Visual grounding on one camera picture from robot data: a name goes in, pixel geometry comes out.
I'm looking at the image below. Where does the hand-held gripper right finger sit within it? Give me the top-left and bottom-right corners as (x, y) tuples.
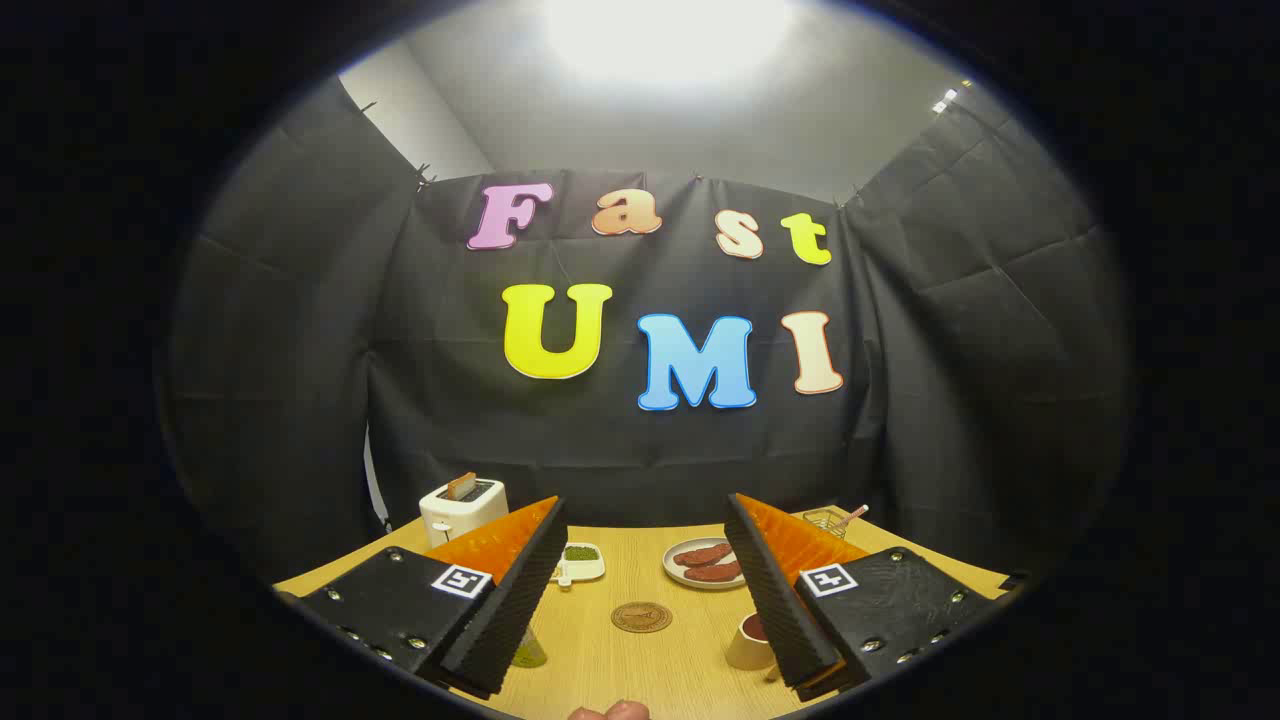
(724, 492), (1001, 701)

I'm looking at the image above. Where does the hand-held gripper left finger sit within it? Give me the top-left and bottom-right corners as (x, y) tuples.
(298, 495), (569, 699)

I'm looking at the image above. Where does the cream cup with wooden handle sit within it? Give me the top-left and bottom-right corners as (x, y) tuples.
(725, 612), (779, 672)

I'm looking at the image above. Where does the round cork coaster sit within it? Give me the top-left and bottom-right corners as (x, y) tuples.
(611, 601), (673, 634)

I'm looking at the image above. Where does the white divided dish with beans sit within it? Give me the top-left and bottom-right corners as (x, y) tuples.
(550, 543), (606, 589)

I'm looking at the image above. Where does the white toaster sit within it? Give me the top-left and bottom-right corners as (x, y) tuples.
(419, 478), (509, 549)

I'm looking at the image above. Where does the white oval plate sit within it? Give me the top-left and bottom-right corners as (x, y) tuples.
(662, 537), (749, 591)

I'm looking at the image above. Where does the wooden table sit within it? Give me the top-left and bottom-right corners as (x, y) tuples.
(272, 515), (1011, 720)

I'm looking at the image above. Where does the metal wire basket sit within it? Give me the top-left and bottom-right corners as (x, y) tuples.
(802, 506), (856, 541)

